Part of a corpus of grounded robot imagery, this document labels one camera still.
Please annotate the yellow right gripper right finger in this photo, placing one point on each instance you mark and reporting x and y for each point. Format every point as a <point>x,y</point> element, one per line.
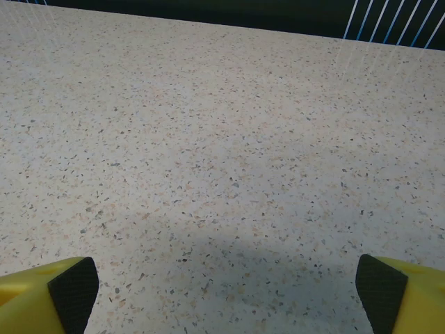
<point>413,302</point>

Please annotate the blue gear print panel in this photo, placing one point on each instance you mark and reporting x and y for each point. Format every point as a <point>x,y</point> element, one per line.
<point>243,14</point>

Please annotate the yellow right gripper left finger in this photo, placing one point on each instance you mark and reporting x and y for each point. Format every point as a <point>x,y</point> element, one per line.
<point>31,302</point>

